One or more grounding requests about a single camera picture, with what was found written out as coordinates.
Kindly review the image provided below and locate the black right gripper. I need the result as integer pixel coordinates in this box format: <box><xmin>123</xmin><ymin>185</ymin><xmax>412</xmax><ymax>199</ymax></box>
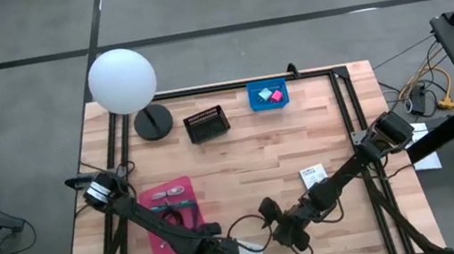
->
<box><xmin>257</xmin><ymin>190</ymin><xmax>321</xmax><ymax>254</ymax></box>

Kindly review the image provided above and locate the purple braided cable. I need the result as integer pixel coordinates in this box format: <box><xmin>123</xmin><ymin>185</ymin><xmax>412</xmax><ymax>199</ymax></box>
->
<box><xmin>185</xmin><ymin>202</ymin><xmax>203</xmax><ymax>232</ymax></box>

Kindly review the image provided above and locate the black USB cable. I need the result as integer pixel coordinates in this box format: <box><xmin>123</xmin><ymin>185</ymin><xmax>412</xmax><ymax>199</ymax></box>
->
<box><xmin>159</xmin><ymin>208</ymin><xmax>187</xmax><ymax>234</ymax></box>

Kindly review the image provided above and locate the white charger with cable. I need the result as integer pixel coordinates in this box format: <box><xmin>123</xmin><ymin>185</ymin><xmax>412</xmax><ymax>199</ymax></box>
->
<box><xmin>149</xmin><ymin>184</ymin><xmax>186</xmax><ymax>201</ymax></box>

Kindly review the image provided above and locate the pink charger block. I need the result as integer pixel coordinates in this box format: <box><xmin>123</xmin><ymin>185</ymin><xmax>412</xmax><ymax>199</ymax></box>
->
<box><xmin>268</xmin><ymin>89</ymin><xmax>285</xmax><ymax>104</ymax></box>

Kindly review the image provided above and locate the red plastic bin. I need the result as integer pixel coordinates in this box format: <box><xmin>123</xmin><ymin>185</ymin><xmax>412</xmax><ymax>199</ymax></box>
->
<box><xmin>135</xmin><ymin>174</ymin><xmax>210</xmax><ymax>254</ymax></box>

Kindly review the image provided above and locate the blue mesh basket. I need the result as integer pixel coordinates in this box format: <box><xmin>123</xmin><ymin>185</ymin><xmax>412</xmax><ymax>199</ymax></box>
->
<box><xmin>244</xmin><ymin>76</ymin><xmax>292</xmax><ymax>114</ymax></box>

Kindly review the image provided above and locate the black mesh basket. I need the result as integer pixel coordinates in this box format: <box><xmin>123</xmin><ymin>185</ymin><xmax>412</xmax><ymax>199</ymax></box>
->
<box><xmin>181</xmin><ymin>102</ymin><xmax>234</xmax><ymax>146</ymax></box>

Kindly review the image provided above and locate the white paper sheet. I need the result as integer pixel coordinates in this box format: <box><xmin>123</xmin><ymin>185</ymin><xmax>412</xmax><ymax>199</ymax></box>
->
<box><xmin>406</xmin><ymin>120</ymin><xmax>444</xmax><ymax>174</ymax></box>

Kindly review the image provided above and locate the black power strip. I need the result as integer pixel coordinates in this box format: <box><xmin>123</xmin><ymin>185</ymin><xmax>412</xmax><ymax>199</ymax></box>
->
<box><xmin>408</xmin><ymin>83</ymin><xmax>433</xmax><ymax>117</ymax></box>

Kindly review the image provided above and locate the white globe table lamp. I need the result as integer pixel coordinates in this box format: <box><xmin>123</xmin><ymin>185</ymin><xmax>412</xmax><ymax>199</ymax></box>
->
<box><xmin>84</xmin><ymin>41</ymin><xmax>177</xmax><ymax>150</ymax></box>

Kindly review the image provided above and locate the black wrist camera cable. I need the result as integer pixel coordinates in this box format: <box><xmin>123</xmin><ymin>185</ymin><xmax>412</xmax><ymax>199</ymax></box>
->
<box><xmin>222</xmin><ymin>211</ymin><xmax>276</xmax><ymax>254</ymax></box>

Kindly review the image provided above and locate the yellow power cable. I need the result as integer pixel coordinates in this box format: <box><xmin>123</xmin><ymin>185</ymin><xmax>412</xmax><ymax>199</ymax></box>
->
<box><xmin>393</xmin><ymin>61</ymin><xmax>454</xmax><ymax>118</ymax></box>

